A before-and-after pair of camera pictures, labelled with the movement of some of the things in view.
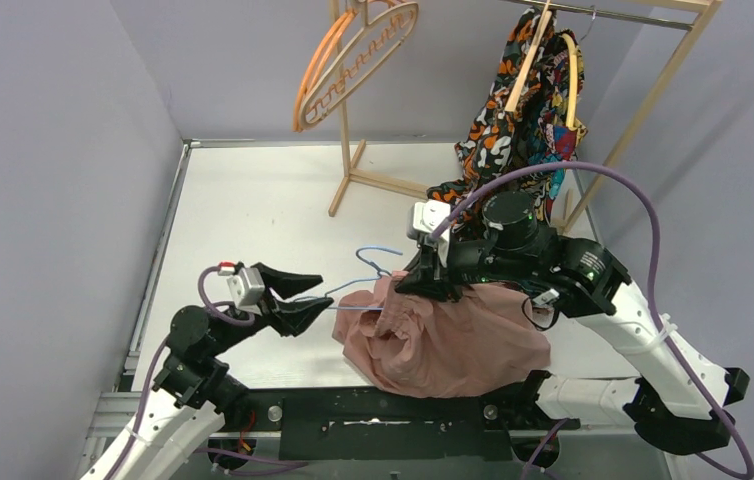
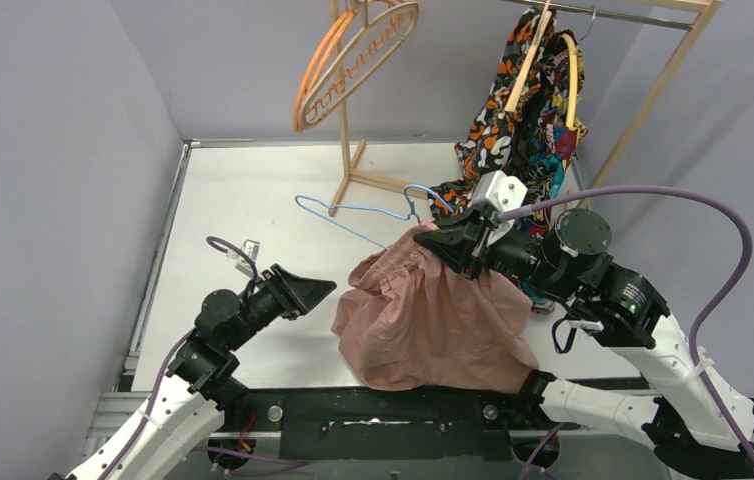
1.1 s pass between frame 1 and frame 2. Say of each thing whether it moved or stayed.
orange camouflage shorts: stayed
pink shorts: stayed
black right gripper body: moved
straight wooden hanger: stayed
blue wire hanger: moved
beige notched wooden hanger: stayed
